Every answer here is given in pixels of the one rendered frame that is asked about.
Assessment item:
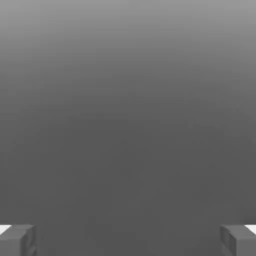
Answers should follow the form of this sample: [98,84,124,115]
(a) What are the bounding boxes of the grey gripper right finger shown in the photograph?
[219,224,256,256]

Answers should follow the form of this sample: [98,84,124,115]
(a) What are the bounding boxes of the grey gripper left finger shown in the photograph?
[0,224,38,256]

